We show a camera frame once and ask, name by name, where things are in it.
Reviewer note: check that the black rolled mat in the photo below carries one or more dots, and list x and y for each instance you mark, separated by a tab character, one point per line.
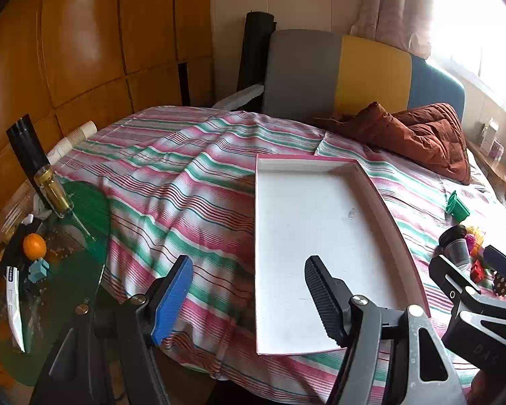
255	50

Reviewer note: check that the small white box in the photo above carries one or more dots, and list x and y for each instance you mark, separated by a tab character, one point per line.
489	135

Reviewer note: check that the clear jar black lid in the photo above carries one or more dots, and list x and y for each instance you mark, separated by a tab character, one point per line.
457	249

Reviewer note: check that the wooden bedside shelf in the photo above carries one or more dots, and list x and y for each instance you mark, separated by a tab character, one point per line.
495	173

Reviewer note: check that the white tray box pink rim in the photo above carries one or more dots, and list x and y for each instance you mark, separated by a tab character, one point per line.
320	219

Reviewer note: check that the brown studded toy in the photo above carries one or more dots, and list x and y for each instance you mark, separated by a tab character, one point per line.
502	284

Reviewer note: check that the pink green striped bed sheet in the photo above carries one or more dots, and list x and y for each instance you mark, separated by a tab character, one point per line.
173	185

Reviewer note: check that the pink floral curtain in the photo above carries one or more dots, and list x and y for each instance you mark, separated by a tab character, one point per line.
392	8

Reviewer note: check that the window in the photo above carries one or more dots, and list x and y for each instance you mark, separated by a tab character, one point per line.
480	29

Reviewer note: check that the purple plastic toy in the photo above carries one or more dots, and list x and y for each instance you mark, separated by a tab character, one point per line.
471	241

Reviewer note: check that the gold bottle black cap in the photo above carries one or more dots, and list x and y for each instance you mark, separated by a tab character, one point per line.
52	190

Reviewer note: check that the green glass side table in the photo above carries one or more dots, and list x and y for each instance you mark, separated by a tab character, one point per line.
84	211

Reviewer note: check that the green plastic spool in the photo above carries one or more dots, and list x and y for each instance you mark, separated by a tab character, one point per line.
457	207

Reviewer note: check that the red building block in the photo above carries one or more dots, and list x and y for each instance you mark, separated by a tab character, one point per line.
477	271

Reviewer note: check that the small purple box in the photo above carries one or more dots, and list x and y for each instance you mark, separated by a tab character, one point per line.
497	149

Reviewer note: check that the brown quilted blanket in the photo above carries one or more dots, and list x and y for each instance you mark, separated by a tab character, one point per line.
426	139

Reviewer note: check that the white armrest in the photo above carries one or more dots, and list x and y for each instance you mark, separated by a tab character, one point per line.
236	97

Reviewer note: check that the clear plastic bag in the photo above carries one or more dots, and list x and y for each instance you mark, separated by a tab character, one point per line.
10	219

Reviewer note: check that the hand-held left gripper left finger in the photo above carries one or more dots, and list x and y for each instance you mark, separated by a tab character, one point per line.
173	299

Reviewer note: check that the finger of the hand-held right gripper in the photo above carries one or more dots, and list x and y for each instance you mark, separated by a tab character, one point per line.
447	276
504	263

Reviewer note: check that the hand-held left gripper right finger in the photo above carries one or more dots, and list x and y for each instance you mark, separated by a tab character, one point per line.
320	297

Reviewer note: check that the grey yellow blue headboard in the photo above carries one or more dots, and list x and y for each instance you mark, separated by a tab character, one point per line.
303	71

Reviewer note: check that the small blue box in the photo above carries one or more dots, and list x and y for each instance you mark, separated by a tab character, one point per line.
39	270

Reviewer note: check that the stack of paper cups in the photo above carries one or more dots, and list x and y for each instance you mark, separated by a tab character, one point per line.
74	137

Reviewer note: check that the wooden wardrobe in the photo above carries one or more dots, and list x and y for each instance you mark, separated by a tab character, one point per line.
88	50

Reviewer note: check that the white paper packet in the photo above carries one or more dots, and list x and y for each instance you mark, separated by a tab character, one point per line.
13	308

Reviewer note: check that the orange fruit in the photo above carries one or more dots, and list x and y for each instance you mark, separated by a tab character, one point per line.
34	246

